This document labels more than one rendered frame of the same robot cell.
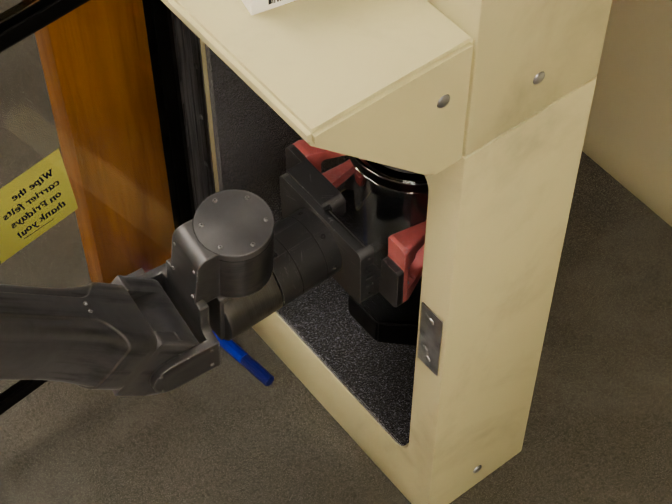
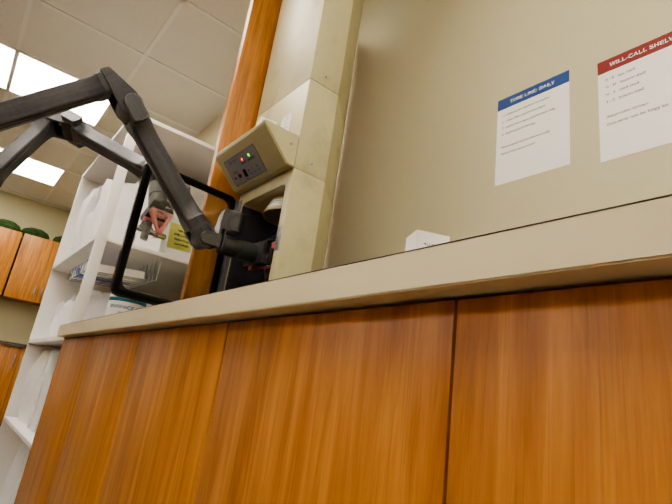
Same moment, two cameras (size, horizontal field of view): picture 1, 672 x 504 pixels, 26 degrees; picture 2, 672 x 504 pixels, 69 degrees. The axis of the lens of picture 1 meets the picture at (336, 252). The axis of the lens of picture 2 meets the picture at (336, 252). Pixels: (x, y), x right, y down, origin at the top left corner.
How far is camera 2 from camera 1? 146 cm
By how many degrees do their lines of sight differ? 70
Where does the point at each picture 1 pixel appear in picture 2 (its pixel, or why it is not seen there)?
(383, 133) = (278, 136)
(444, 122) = (291, 149)
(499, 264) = (299, 219)
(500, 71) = (303, 150)
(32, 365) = (179, 195)
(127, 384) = (195, 229)
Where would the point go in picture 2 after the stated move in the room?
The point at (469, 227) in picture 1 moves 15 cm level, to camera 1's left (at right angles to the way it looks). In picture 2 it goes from (293, 192) to (239, 185)
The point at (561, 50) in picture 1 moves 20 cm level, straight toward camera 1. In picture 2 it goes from (316, 162) to (298, 123)
